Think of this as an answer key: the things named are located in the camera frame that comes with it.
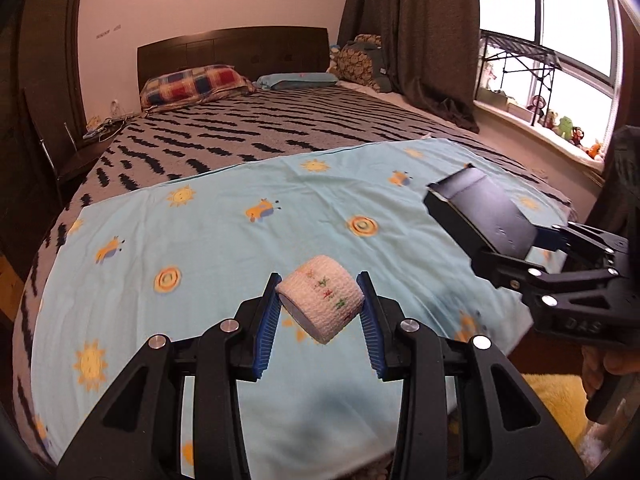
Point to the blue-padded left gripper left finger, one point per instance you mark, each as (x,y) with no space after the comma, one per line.
(134,431)

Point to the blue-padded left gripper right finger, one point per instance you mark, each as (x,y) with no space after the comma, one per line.
(505,432)

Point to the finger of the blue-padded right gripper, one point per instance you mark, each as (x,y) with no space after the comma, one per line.
(585,247)
(541,289)

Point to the black box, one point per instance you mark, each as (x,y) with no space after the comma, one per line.
(478,215)

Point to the white bandage roll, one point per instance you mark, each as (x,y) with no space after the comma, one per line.
(322,297)

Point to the person's right hand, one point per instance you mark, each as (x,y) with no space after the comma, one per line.
(597,361)

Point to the yellow fluffy rug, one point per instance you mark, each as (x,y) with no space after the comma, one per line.
(566,400)

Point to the green frog toy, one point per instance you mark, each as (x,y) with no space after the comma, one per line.
(565,128)

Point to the black metal rack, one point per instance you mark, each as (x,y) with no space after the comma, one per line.
(516,76)

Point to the dark brown curtain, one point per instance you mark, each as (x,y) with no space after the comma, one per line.
(430,47)

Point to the brown patterned cushion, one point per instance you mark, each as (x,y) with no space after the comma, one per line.
(362,61)

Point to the dark wooden chair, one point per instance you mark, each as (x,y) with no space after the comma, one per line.
(68,161)

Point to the grey black patterned blanket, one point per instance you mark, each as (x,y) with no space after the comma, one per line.
(192,140)

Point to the teal flat pillow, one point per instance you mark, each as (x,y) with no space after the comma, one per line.
(289,81)

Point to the plaid red blue pillow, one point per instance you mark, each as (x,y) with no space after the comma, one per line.
(192,86)

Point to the dark wooden wardrobe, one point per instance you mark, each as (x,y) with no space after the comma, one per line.
(39,50)

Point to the dark wooden headboard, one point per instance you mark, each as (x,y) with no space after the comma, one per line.
(253,51)

